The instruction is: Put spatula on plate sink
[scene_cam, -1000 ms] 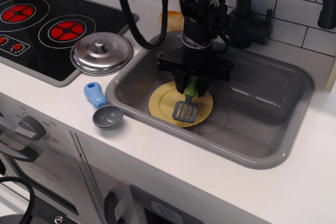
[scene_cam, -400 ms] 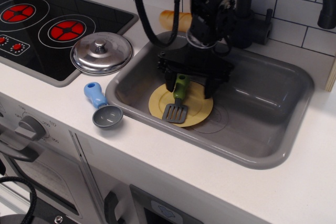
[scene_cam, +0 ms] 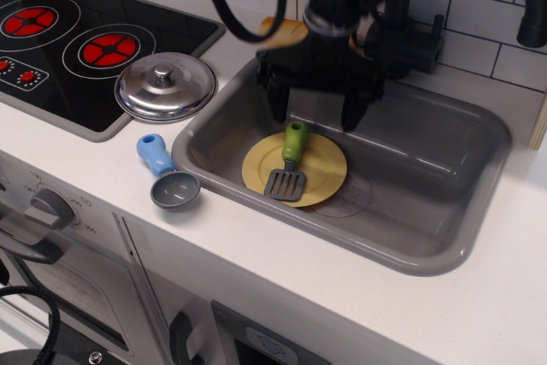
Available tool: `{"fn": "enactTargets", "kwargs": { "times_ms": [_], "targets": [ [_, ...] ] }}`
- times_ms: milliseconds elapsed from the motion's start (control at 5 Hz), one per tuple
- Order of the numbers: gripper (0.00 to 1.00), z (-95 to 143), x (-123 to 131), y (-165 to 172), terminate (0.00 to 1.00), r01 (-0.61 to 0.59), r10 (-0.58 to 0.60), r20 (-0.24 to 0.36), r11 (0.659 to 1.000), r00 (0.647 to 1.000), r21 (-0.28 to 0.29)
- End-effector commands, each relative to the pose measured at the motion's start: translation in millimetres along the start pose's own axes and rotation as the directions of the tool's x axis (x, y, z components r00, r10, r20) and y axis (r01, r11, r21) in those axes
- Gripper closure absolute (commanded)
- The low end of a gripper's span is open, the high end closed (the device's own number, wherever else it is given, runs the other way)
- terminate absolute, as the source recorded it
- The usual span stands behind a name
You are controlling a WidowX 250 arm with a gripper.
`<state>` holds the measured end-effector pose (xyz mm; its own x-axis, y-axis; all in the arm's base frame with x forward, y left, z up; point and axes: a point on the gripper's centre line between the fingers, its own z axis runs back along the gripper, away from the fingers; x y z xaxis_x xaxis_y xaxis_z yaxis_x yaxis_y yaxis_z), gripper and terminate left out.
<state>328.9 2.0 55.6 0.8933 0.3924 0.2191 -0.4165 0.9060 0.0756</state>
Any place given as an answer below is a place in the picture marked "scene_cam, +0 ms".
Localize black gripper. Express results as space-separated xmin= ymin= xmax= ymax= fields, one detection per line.
xmin=256 ymin=33 xmax=385 ymax=132

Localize green handled grey spatula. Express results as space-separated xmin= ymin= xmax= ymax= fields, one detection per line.
xmin=264 ymin=121 xmax=309 ymax=203

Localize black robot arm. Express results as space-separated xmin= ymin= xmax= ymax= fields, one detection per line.
xmin=256 ymin=0 xmax=386 ymax=132

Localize yellow plate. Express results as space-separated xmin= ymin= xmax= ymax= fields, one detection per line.
xmin=241 ymin=131 xmax=349 ymax=209

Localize grey sink basin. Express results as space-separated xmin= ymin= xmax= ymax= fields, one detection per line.
xmin=171 ymin=61 xmax=512 ymax=276

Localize toy bread loaf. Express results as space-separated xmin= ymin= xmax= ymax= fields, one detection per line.
xmin=258 ymin=16 xmax=364 ymax=55

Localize black faucet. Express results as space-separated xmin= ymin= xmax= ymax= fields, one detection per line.
xmin=363 ymin=0 xmax=547 ymax=81

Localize shiny metal pot lid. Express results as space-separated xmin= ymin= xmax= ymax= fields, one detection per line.
xmin=115 ymin=52 xmax=217 ymax=122

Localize black toy stovetop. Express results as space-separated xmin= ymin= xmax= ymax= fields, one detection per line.
xmin=1 ymin=0 xmax=225 ymax=142

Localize grey oven knob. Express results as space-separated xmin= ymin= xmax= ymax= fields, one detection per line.
xmin=23 ymin=189 xmax=75 ymax=230

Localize blue handled grey scoop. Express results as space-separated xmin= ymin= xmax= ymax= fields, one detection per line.
xmin=137 ymin=133 xmax=201 ymax=211

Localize dark dishwasher handle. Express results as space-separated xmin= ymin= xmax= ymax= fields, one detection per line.
xmin=169 ymin=311 xmax=205 ymax=365

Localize grey oven door handle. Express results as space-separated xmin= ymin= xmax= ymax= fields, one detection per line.
xmin=1 ymin=215 xmax=73 ymax=265

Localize black cable lower left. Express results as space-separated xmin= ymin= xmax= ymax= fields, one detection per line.
xmin=0 ymin=286 xmax=62 ymax=365

